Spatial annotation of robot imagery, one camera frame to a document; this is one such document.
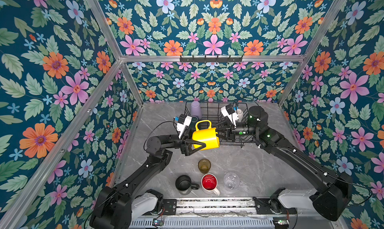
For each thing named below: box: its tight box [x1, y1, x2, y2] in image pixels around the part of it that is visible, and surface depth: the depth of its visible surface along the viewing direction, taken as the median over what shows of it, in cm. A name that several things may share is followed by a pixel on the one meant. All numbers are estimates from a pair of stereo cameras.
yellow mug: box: [192, 120, 221, 151], surface depth 58 cm
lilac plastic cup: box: [190, 101, 202, 120], surface depth 102 cm
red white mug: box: [201, 173, 221, 196], surface depth 78 cm
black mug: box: [175, 175, 200, 191], surface depth 78 cm
